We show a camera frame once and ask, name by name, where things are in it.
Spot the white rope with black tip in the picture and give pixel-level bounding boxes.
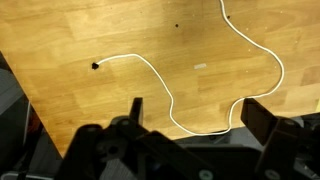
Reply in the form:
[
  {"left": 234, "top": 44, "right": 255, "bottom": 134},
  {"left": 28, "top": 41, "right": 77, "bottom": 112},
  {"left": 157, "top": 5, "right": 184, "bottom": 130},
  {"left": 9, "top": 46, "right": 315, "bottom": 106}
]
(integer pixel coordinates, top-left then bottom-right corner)
[{"left": 91, "top": 0, "right": 286, "bottom": 137}]

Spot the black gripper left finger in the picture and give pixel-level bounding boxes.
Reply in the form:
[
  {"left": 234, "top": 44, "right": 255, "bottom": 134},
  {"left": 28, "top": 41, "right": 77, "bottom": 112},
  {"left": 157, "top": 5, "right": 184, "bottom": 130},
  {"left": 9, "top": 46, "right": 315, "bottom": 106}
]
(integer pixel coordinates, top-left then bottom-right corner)
[{"left": 129, "top": 97, "right": 143, "bottom": 125}]

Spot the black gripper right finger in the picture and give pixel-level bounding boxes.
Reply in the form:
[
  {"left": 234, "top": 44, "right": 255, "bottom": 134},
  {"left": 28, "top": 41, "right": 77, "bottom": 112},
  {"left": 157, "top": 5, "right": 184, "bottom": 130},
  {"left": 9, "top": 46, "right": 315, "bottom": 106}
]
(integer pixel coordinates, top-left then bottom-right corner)
[{"left": 241, "top": 98, "right": 278, "bottom": 145}]

